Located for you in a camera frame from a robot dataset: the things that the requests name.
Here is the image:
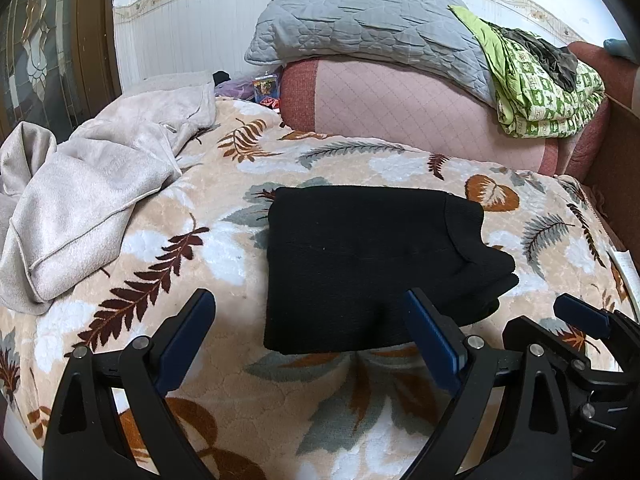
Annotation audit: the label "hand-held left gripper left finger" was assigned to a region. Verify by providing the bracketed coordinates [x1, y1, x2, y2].
[42, 288, 217, 480]

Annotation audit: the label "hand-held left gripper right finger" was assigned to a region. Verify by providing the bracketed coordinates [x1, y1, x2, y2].
[402, 287, 576, 480]

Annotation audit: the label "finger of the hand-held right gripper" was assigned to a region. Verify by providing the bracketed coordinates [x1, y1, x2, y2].
[502, 315, 592, 377]
[554, 294, 640, 361]

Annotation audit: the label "black pants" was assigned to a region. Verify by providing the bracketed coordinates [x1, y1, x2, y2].
[263, 186, 519, 355]

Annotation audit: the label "white label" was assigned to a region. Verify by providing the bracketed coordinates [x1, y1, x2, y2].
[607, 249, 639, 282]

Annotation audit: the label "leaf print blanket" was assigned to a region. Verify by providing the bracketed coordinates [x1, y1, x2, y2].
[0, 97, 640, 480]

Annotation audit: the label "brown cardboard box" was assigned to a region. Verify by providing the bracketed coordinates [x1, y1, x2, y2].
[582, 67, 640, 257]

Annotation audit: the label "beige garment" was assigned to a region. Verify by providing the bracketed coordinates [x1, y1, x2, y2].
[0, 72, 217, 317]

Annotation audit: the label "green printed cloth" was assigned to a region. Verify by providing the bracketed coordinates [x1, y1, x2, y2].
[448, 5, 606, 139]

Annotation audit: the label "purple cloth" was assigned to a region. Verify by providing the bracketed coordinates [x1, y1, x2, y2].
[215, 77, 257, 102]

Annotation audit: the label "dark grey cloth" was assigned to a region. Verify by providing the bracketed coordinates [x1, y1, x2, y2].
[500, 27, 581, 92]

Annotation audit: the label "colourful packet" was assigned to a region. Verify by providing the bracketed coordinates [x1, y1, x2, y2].
[252, 75, 284, 114]

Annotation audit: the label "teal object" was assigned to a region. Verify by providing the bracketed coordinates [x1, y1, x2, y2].
[603, 37, 640, 65]

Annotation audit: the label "wooden stained glass door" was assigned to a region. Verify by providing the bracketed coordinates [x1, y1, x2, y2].
[0, 0, 124, 144]

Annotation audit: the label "grey quilted pillow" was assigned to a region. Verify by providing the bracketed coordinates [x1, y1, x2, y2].
[244, 0, 502, 109]

